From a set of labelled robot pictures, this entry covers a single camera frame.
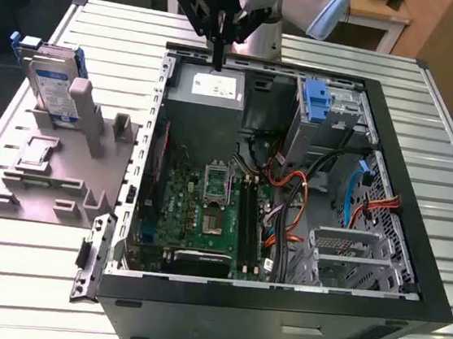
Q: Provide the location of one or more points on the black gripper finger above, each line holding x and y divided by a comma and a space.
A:
216, 50
222, 54

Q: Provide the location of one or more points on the hard disk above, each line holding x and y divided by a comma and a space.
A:
51, 88

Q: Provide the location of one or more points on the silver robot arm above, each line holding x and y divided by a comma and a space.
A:
266, 39

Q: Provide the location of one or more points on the grey metal disk bay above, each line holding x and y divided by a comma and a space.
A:
351, 260

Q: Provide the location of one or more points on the grey power supply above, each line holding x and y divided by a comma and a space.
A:
203, 126

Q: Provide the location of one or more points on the blue plastic drive latch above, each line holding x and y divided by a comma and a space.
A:
316, 102

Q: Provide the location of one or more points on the grey metal drive cage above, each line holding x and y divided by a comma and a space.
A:
307, 142

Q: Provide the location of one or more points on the metal locking lever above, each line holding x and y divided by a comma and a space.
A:
230, 190

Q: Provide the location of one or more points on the green motherboard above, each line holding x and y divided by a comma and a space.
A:
180, 213

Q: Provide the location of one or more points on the black RAM slot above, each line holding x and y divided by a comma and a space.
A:
255, 222
244, 220

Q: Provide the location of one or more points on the CPU socket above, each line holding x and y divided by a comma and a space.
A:
213, 224

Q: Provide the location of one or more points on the grey parts rack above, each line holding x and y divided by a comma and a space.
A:
71, 168

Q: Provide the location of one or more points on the black graphics card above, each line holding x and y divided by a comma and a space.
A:
199, 261

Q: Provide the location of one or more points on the silver CPU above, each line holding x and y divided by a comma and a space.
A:
36, 154

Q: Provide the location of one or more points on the grey expansion card retainer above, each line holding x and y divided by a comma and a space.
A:
99, 241

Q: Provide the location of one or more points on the green RAM stick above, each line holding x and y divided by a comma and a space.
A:
36, 183

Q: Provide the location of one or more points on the black PC case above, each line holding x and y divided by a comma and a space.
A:
234, 313

